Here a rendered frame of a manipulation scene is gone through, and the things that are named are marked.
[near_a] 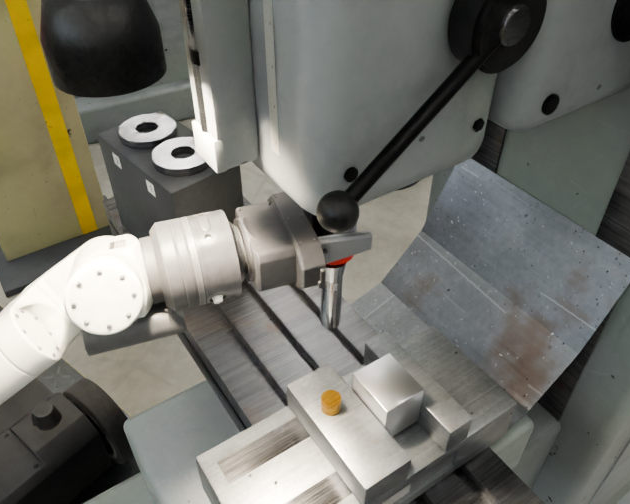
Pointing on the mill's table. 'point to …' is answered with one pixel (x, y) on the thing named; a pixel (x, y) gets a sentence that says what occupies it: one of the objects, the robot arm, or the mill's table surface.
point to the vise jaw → (349, 435)
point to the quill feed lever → (458, 28)
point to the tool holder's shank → (332, 296)
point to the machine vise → (439, 450)
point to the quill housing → (357, 93)
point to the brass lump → (331, 402)
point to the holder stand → (163, 174)
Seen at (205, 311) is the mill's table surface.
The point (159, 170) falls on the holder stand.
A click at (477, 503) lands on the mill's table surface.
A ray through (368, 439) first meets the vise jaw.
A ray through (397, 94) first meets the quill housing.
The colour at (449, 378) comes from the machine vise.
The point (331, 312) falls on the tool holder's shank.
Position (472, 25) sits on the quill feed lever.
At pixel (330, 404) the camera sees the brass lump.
